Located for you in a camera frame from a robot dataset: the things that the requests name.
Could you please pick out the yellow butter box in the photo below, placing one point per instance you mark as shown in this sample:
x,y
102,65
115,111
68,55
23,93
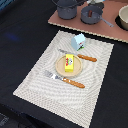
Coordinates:
x,y
69,63

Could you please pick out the light blue milk carton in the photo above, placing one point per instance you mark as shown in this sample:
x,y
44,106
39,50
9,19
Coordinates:
x,y
78,42

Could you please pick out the brown sausage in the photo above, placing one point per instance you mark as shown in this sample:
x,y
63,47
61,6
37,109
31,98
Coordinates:
x,y
90,13

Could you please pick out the round beige plate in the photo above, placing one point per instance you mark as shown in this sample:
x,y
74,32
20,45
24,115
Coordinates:
x,y
60,67

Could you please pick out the grey pot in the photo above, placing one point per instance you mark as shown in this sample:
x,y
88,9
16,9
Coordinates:
x,y
67,9

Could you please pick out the black burner plate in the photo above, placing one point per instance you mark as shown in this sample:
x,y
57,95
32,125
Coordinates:
x,y
100,5

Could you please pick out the brown stove board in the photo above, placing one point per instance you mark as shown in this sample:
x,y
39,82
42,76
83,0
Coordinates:
x,y
110,12

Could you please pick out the beige bowl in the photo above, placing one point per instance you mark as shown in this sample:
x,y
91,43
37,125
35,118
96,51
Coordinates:
x,y
123,14

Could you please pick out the fork with wooden handle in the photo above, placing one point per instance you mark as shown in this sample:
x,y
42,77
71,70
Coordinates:
x,y
54,76

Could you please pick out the knife with wooden handle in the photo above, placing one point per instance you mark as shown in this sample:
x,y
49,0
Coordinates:
x,y
79,55

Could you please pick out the grey saucepan with handle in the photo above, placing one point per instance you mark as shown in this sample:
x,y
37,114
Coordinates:
x,y
96,16

